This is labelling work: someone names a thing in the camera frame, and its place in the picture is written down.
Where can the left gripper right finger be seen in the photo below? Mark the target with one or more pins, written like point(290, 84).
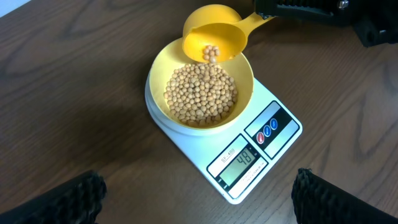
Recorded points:
point(317, 201)

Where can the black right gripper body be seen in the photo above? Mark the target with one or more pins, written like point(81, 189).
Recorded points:
point(374, 21)

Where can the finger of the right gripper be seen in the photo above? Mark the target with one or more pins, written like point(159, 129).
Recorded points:
point(332, 12)

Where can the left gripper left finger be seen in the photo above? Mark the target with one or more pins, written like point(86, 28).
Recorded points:
point(77, 201)

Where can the yellow measuring scoop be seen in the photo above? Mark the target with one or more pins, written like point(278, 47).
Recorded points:
point(221, 26)

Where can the soybeans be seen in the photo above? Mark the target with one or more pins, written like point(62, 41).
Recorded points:
point(201, 94)
point(211, 53)

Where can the white digital kitchen scale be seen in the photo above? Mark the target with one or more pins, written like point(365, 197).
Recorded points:
point(235, 159)

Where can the pale yellow plastic bowl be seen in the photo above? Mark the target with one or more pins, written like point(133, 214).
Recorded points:
point(172, 56)

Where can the soybeans in bowl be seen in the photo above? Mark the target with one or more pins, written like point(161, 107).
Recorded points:
point(201, 94)

